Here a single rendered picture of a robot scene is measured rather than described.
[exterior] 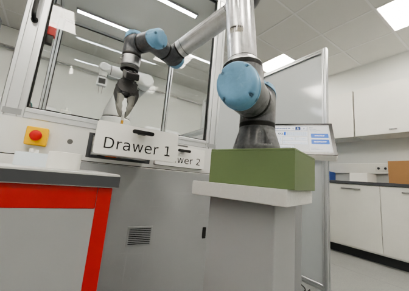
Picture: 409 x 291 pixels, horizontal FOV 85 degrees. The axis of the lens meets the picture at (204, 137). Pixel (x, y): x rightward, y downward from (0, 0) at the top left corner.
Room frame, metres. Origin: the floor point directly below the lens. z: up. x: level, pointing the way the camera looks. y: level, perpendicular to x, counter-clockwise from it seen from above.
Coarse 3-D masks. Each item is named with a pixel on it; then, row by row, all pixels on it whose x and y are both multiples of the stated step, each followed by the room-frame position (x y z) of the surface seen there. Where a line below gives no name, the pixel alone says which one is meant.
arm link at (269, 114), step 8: (264, 80) 0.66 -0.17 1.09; (272, 88) 0.67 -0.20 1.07; (272, 96) 0.67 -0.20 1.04; (272, 104) 0.66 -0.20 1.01; (264, 112) 0.65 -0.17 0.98; (272, 112) 0.67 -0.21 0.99; (240, 120) 0.71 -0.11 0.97; (248, 120) 0.68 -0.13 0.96; (264, 120) 0.66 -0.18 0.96; (272, 120) 0.67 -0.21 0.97
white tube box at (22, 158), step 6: (18, 156) 0.62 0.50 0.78; (24, 156) 0.63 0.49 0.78; (30, 156) 0.63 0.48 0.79; (36, 156) 0.63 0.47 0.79; (42, 156) 0.64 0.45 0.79; (12, 162) 0.62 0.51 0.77; (18, 162) 0.62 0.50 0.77; (24, 162) 0.63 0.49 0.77; (30, 162) 0.63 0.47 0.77; (36, 162) 0.64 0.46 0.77; (42, 162) 0.64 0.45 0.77
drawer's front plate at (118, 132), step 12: (96, 132) 0.72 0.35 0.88; (108, 132) 0.73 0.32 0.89; (120, 132) 0.75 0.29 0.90; (132, 132) 0.77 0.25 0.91; (156, 132) 0.82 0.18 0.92; (96, 144) 0.72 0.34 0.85; (108, 144) 0.74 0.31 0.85; (120, 144) 0.76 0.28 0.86; (132, 144) 0.78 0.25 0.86; (144, 144) 0.80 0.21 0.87; (156, 144) 0.82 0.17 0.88; (168, 144) 0.84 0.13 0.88; (132, 156) 0.78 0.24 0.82; (144, 156) 0.80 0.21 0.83; (156, 156) 0.82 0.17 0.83; (168, 156) 0.85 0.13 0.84
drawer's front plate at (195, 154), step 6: (192, 150) 1.25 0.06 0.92; (198, 150) 1.27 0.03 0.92; (180, 156) 1.22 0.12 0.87; (186, 156) 1.24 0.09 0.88; (192, 156) 1.26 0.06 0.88; (198, 156) 1.28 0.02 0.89; (156, 162) 1.15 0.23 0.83; (162, 162) 1.17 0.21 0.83; (168, 162) 1.19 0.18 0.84; (180, 162) 1.22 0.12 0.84; (186, 162) 1.24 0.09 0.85; (192, 162) 1.26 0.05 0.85; (192, 168) 1.26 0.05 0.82; (198, 168) 1.28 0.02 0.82
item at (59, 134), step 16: (0, 128) 0.85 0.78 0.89; (16, 128) 0.88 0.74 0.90; (48, 128) 0.93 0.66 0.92; (64, 128) 0.96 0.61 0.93; (80, 128) 0.99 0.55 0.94; (0, 144) 0.86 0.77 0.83; (16, 144) 0.88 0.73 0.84; (48, 144) 0.93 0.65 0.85; (64, 144) 0.96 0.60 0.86; (80, 144) 0.99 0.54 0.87; (96, 160) 1.03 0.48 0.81; (112, 160) 1.06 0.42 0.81; (128, 160) 1.10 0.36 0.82; (208, 160) 1.33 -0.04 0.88
